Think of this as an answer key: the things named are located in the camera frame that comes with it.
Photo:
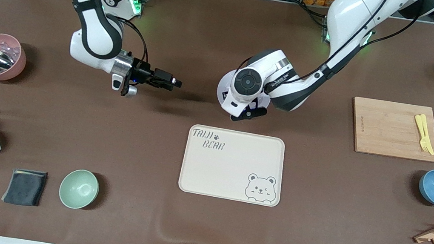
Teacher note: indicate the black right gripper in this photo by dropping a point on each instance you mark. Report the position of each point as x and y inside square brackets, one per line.
[143, 73]

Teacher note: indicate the white round plate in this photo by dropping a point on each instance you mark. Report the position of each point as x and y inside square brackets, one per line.
[221, 90]

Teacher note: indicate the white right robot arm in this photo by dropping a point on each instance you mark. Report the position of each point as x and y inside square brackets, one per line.
[92, 34]

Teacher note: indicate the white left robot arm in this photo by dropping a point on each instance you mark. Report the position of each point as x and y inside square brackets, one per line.
[345, 12]

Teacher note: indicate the cream bear print tray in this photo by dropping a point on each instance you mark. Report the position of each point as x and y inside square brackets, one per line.
[191, 178]

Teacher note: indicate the light green bowl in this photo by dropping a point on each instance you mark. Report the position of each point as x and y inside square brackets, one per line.
[78, 189]

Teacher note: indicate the dark grey folded cloth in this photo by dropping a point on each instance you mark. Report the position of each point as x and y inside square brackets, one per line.
[24, 188]

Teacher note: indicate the brown table mat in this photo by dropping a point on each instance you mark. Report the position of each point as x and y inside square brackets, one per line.
[314, 222]

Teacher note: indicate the wooden cutting board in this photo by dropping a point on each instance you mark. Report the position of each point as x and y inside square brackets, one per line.
[383, 129]

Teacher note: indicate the yellow plastic fork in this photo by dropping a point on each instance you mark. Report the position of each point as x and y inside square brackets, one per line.
[421, 131]

